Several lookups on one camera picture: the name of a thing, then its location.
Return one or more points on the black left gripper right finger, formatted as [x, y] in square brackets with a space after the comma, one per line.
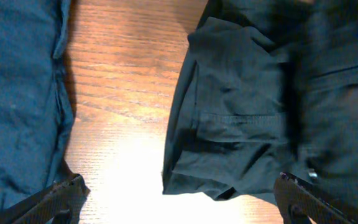
[302, 203]

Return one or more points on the navy blue shorts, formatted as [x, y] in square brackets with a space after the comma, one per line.
[35, 112]

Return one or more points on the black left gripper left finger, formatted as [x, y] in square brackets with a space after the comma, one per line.
[60, 203]

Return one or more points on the black shorts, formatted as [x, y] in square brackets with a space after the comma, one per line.
[266, 87]

